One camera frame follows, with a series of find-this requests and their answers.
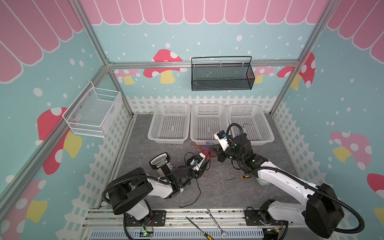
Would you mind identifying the black wire mesh wall basket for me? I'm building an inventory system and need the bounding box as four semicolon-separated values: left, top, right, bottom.
191;56;256;91

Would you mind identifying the middle white plastic basket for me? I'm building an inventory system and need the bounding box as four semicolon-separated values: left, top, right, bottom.
190;104;229;146

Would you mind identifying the white wire wall basket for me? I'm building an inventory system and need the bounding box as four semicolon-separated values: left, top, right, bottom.
62;82;123;138

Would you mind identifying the black cable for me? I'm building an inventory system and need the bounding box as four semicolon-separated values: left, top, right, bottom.
178;151;211;208

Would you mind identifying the white plastic basket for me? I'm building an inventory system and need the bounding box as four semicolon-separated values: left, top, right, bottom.
148;103;191;144
227;104;275;146
190;104;229;146

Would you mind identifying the mint green zip case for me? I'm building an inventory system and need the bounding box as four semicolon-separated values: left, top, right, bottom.
257;178;270;186

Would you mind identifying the left white plastic basket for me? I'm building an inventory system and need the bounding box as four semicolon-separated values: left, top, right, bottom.
148;103;191;144

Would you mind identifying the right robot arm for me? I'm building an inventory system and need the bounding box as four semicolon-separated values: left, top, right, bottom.
212;123;365;238

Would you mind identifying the yellow handled front screwdriver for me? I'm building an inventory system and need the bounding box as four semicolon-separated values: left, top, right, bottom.
186;217;214;240

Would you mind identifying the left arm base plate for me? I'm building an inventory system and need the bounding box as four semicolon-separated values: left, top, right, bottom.
124;210;167;227

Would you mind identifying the silver combination wrench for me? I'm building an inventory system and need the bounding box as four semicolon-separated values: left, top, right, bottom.
206;209;228;240

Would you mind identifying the yellow black small screwdriver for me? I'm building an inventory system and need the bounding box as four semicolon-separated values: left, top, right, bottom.
223;175;252;181

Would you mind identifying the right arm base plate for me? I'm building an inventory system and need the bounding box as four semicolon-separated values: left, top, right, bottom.
244;207;285;227

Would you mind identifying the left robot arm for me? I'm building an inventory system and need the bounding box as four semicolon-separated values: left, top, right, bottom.
102;153;209;221

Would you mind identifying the right white plastic basket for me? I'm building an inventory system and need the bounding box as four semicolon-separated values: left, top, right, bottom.
227;104;275;146

